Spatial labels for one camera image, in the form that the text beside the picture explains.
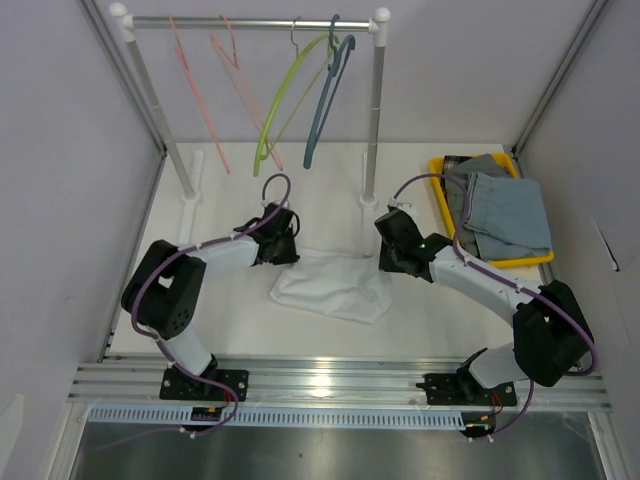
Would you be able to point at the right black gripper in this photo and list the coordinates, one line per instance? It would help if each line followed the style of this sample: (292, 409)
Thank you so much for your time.
(384, 263)

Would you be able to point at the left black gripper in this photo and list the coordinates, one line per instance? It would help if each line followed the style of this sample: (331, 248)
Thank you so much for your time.
(290, 256)

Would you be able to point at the white skirt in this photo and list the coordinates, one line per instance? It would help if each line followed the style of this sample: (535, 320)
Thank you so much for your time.
(336, 285)

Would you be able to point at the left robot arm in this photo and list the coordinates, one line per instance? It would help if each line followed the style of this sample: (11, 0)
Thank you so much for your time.
(164, 291)

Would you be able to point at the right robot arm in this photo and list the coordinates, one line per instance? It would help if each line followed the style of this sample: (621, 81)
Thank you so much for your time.
(550, 333)

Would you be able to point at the lime green hanger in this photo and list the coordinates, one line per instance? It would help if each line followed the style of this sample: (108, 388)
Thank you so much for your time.
(268, 139)

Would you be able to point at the blue-grey plastic hanger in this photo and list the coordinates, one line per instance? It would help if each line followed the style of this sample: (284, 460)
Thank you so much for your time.
(341, 54)

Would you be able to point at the yellow plastic bin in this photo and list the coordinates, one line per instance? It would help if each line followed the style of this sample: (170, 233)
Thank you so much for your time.
(436, 166)

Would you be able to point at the light blue denim garment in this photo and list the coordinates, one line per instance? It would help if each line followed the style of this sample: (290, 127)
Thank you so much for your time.
(507, 217)

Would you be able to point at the grey folded garment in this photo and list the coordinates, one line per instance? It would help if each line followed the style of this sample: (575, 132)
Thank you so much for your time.
(461, 167)

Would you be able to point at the white clothes rack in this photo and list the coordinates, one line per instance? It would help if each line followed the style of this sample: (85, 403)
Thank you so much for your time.
(376, 26)

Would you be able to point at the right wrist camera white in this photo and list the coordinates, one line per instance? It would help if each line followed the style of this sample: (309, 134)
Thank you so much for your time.
(394, 203)

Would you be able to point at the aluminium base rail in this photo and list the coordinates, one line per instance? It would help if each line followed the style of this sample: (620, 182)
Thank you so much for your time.
(298, 382)

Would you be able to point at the right black mount plate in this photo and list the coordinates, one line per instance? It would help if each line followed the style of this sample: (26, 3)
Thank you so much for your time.
(450, 389)

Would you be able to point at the black mount plate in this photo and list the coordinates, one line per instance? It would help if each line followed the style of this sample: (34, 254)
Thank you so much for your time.
(450, 389)
(177, 386)

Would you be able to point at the left black mount plate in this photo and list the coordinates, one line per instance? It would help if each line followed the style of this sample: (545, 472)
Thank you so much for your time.
(177, 386)

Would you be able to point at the pink wire hanger right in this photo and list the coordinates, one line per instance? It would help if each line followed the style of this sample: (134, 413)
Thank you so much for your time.
(230, 62)

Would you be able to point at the pink wire hanger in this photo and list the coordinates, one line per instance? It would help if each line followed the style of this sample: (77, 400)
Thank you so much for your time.
(198, 96)
(230, 62)

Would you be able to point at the pink wire hanger left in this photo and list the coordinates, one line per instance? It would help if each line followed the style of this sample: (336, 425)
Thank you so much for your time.
(198, 96)

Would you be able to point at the perforated cable tray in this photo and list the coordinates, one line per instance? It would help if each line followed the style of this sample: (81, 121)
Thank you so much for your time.
(413, 419)

